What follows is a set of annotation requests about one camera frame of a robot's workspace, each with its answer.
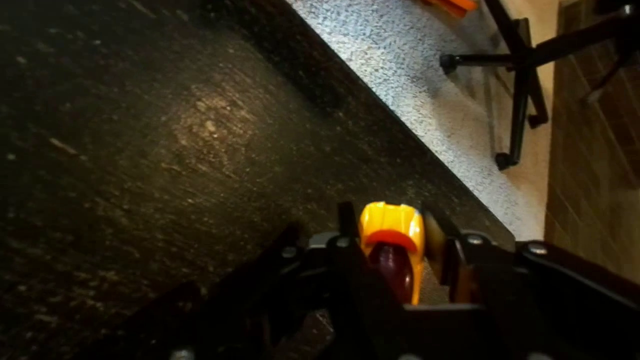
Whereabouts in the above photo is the orange toy car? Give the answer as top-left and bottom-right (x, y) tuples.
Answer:
(358, 200), (428, 309)

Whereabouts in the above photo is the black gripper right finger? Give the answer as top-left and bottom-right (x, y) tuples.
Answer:
(425, 207), (640, 360)

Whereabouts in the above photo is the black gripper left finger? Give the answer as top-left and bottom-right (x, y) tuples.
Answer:
(166, 198), (402, 360)

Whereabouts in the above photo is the orange plastic piece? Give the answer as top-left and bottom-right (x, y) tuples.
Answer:
(418, 0), (482, 20)

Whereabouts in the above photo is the black coffee table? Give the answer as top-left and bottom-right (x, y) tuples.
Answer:
(0, 0), (529, 360)

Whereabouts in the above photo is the wooden base board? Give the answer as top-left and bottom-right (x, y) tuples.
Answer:
(542, 0), (640, 286)

